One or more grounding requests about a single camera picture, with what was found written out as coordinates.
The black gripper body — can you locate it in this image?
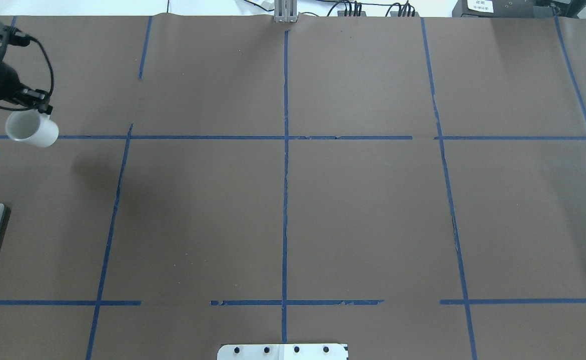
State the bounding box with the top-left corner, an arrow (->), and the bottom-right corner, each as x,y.
0,62 -> 23,101

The white cup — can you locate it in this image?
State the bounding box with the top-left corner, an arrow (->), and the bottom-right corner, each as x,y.
5,109 -> 59,148

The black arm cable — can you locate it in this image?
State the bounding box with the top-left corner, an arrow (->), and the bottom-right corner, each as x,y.
0,34 -> 55,112

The aluminium frame post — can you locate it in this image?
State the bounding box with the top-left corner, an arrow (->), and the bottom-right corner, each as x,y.
273,0 -> 299,23

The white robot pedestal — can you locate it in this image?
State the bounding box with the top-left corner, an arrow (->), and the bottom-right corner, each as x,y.
217,342 -> 349,360

